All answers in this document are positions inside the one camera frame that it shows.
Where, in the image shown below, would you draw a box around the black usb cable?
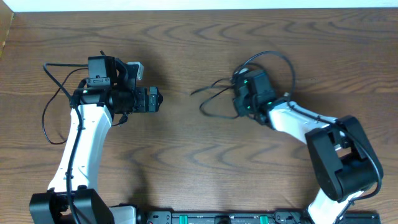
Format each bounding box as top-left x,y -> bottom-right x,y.
190,63 -> 265,120

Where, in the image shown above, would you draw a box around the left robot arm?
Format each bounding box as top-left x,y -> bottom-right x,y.
29,54 -> 163,223

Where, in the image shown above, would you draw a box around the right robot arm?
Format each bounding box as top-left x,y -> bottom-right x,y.
231,68 -> 384,223

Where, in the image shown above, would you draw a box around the cardboard box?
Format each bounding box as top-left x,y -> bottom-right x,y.
0,0 -> 14,56

